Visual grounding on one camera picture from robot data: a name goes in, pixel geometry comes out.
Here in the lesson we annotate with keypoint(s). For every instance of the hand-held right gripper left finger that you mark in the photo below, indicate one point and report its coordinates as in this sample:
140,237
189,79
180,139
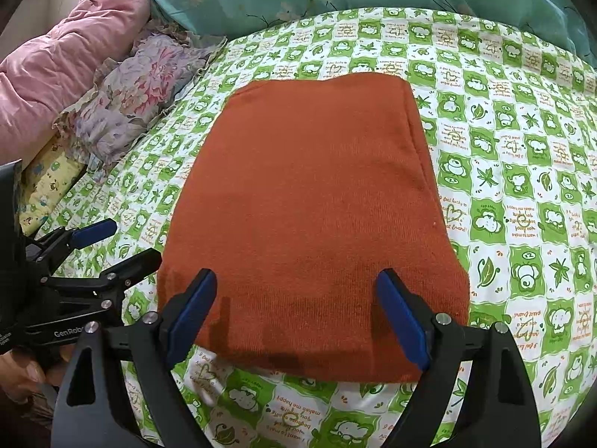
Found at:
191,319

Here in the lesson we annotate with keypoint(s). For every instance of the person's left hand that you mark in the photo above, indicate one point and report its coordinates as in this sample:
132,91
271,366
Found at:
32,375

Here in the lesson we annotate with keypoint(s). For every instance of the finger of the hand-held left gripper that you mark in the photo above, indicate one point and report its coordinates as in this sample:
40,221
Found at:
95,231
135,263

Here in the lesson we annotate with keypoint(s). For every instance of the pink floral ruffled pillow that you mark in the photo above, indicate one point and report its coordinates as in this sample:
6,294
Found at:
135,88

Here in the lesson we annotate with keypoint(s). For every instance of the yellow printed pillow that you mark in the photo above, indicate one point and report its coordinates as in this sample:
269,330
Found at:
46,186

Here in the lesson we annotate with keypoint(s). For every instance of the green checkered bed sheet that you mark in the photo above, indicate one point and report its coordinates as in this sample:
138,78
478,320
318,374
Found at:
513,172

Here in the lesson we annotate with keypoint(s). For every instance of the pink quilt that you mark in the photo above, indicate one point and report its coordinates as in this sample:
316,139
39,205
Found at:
60,51

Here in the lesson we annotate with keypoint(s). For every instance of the orange knit sweater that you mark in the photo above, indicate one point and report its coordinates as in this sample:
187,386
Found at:
308,205

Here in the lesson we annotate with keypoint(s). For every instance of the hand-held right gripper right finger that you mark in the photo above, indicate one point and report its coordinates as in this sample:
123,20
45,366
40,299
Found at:
403,322

